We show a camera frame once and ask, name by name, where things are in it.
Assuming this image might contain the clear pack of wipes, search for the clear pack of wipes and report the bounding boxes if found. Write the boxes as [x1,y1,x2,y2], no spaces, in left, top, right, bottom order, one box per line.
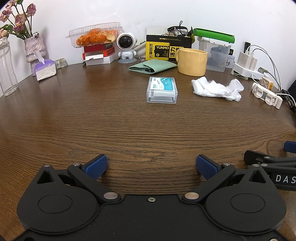
[146,76,178,104]

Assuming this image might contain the white astronaut figure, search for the white astronaut figure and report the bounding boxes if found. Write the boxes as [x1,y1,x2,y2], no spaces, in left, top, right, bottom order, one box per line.
[116,32,138,63]

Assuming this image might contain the folded green cloth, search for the folded green cloth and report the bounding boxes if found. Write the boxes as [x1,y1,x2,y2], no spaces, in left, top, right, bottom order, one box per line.
[128,59,177,75]

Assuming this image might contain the purple white textured vase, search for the purple white textured vase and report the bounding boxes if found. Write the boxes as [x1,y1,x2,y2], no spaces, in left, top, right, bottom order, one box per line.
[24,34,47,63]

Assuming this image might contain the white tissue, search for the white tissue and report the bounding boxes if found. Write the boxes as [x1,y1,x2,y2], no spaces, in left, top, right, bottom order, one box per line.
[191,76,244,102]

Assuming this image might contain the white power strip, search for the white power strip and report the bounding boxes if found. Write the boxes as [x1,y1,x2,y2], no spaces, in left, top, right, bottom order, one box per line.
[231,62,270,80]

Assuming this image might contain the white charging cable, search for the white charging cable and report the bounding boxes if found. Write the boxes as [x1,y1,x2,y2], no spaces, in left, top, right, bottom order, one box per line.
[246,45,266,56]

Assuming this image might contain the clear plastic container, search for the clear plastic container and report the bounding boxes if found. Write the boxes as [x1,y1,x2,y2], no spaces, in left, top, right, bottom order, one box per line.
[198,37,232,73]

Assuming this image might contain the white yellow cube adapter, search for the white yellow cube adapter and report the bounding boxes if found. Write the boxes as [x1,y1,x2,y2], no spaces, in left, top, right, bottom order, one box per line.
[259,77,273,91]

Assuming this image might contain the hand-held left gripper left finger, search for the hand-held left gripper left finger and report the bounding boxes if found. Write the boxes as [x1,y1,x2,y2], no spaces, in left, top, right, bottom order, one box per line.
[35,153,122,205]

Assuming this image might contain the green foam roll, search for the green foam roll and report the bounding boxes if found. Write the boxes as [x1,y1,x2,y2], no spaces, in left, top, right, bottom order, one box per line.
[193,28,235,44]

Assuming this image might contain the clear clamshell with orange peels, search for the clear clamshell with orange peels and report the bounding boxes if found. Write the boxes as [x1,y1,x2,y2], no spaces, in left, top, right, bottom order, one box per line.
[65,22,124,49]

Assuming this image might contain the grey charging cable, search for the grey charging cable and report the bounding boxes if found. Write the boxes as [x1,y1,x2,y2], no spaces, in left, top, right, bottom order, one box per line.
[252,45,284,91]

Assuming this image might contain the red flat box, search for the red flat box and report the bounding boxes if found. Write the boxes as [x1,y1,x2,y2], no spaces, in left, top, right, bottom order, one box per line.
[82,44,115,58]

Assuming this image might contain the black headphones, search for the black headphones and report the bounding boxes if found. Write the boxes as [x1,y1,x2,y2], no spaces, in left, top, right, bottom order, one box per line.
[168,21,193,37]

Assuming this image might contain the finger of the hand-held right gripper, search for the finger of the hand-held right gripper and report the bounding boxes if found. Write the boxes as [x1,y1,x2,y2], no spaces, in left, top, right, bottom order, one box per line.
[244,150,296,167]
[284,141,296,153]

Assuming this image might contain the black yellow carton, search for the black yellow carton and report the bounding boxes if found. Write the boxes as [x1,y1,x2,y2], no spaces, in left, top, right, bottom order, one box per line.
[146,34,192,62]

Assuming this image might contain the white flat box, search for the white flat box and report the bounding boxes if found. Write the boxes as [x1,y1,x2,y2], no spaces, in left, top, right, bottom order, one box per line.
[83,52,119,66]

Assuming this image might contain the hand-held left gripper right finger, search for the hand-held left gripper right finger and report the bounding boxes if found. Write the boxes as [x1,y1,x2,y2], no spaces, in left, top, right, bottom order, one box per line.
[181,153,269,205]

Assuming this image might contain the large white charger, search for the large white charger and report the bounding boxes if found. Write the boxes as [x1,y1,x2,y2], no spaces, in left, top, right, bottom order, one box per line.
[238,51,251,70]

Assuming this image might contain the yellow mug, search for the yellow mug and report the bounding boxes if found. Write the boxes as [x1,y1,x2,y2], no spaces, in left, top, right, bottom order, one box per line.
[175,48,208,77]

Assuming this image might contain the white folding phone holder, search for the white folding phone holder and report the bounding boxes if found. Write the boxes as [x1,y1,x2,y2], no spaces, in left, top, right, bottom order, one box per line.
[252,82,283,109]

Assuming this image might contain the tall clear glass vase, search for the tall clear glass vase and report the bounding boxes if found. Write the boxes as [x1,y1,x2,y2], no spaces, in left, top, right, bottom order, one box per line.
[0,37,19,96]

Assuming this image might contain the dried pink flowers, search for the dried pink flowers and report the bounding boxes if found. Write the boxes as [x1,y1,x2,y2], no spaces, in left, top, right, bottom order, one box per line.
[0,0,37,40]

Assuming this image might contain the purple tissue pack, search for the purple tissue pack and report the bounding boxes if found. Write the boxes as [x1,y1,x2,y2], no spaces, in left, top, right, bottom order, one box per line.
[34,50,56,81]

